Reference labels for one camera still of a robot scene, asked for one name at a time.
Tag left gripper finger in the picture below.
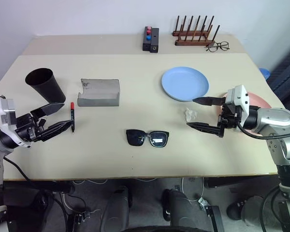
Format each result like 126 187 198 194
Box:
30 102 66 119
40 119 74 142

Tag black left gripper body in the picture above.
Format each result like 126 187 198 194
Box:
14 110 49 143

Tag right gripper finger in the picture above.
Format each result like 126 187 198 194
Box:
186 121 225 139
192 96 227 107

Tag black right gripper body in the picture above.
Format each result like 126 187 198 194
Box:
217 98 245 130

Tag red-capped black marker pen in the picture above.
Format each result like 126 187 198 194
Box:
70 102 76 134

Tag black sunglasses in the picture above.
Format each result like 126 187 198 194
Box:
125 129 171 148

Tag crumpled white tissue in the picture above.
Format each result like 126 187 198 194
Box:
184 108 199 122

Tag black plastic cup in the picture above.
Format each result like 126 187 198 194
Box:
25 68 67 104

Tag light blue plate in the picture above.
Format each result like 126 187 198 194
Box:
161 66 210 102

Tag pink plate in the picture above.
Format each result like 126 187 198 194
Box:
217 91 273 133

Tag black-rimmed eyeglasses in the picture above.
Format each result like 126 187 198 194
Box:
205 41 231 53

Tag blue round container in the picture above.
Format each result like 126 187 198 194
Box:
259 68 272 80

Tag black table crossbar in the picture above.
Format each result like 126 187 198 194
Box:
3 180 75 194
203 176 280 189

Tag brown wooden peg rack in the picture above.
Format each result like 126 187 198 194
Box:
172 15 221 47

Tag dark blue chair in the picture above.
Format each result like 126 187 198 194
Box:
267 45 290 103

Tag plain black box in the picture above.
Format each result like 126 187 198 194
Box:
149 27 160 54

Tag dark rounded shape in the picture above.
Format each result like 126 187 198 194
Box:
161 188 204 232
100 185 133 232

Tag metal clamp with black bar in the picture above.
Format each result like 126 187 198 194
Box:
197 197 225 232

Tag black box with coloured buttons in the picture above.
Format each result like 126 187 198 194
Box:
142 26 153 52

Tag black rounded foot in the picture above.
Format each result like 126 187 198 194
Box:
226 195 266 221

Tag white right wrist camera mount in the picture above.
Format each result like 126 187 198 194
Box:
225 85 250 115

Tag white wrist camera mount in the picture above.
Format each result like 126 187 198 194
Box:
225 85 250 115
0 96 31 148

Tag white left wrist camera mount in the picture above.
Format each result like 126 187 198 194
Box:
0 96 31 148

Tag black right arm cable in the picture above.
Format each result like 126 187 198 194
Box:
236 118 290 140

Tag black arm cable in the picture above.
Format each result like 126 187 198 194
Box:
236 118 290 140
3 156 32 182

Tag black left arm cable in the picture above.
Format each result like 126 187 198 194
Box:
3 156 32 182

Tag white floor cable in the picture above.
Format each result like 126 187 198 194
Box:
181 177 205 202

